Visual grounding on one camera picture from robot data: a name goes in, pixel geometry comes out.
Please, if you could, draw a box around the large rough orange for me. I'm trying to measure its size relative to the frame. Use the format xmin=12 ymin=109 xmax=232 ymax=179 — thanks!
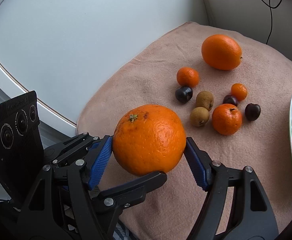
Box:
xmin=112 ymin=105 xmax=186 ymax=177

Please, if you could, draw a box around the medium mandarin with stem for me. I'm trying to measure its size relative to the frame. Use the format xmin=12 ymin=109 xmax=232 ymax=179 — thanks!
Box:
xmin=212 ymin=103 xmax=242 ymax=136

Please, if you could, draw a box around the tiny kumquat orange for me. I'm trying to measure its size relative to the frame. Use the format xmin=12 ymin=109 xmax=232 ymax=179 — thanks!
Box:
xmin=230 ymin=83 xmax=248 ymax=101

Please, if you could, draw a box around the small mandarin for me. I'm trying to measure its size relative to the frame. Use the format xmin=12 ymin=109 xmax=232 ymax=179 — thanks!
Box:
xmin=176 ymin=67 xmax=200 ymax=88

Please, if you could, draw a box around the large smooth orange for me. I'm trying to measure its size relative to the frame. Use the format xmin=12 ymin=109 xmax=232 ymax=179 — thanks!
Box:
xmin=201 ymin=34 xmax=242 ymax=71

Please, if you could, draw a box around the pink towel cloth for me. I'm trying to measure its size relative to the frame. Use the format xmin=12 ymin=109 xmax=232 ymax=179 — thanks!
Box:
xmin=77 ymin=22 xmax=292 ymax=239

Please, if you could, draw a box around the black cable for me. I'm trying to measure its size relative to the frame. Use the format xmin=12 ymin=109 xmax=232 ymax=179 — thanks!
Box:
xmin=244 ymin=0 xmax=286 ymax=46

